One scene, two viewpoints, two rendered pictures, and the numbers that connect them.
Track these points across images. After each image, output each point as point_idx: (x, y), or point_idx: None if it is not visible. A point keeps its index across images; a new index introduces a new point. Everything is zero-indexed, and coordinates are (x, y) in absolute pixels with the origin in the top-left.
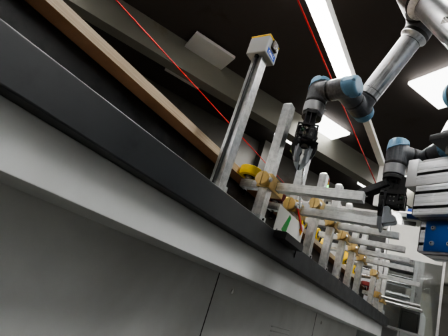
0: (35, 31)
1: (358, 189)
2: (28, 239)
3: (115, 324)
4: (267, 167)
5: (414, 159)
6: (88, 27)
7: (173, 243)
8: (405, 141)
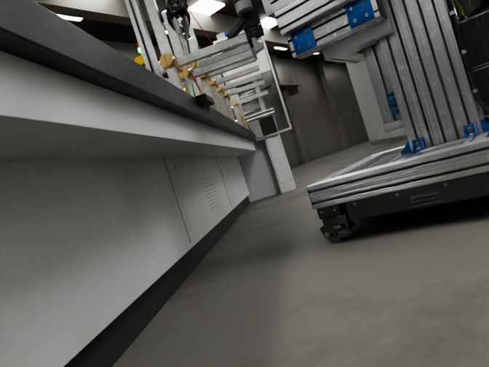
0: None
1: (227, 34)
2: (80, 191)
3: (145, 223)
4: (162, 49)
5: None
6: None
7: (167, 136)
8: None
